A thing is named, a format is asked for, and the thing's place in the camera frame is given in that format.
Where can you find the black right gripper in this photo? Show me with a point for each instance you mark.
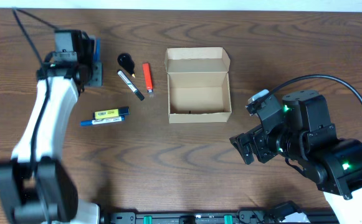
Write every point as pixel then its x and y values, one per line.
pixel 258 138

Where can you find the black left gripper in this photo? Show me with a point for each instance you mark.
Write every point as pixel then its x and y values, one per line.
pixel 98 77

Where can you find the blue plastic tool holder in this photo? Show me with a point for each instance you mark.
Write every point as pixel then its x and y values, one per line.
pixel 96 56

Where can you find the black teardrop glue bottle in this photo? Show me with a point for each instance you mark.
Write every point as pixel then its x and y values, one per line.
pixel 126 62

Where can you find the yellow black highlighter marker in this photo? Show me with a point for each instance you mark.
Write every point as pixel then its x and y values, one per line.
pixel 111 113

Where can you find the brown cardboard box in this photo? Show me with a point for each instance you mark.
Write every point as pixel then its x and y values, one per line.
pixel 198 85

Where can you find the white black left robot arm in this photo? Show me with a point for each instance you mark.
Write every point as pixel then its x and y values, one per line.
pixel 34 185

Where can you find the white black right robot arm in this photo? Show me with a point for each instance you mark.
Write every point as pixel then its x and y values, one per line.
pixel 299 129

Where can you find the black white marker pen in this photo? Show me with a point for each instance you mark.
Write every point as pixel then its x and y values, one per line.
pixel 132 87

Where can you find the blue white marker pen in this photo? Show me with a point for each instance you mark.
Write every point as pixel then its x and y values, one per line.
pixel 102 121

